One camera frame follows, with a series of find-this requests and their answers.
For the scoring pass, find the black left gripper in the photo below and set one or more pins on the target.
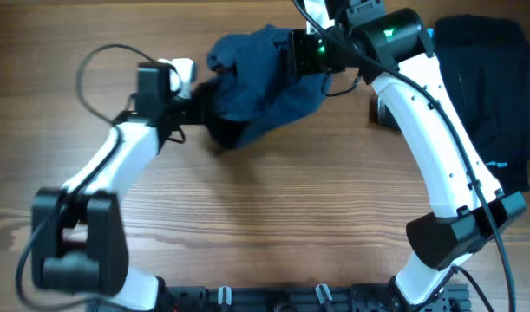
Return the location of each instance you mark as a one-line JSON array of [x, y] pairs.
[[201, 102]]

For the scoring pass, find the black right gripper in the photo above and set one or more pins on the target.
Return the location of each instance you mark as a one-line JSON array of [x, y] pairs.
[[300, 64]]

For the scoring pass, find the navy blue denim shorts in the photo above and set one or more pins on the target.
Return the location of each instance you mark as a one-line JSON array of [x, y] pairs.
[[253, 92]]

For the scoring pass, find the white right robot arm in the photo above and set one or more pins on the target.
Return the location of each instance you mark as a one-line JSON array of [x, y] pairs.
[[394, 54]]

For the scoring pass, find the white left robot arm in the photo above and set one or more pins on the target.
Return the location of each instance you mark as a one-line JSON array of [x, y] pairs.
[[78, 244]]

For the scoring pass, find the black shorts with blue lining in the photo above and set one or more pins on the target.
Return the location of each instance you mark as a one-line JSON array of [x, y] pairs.
[[485, 66]]

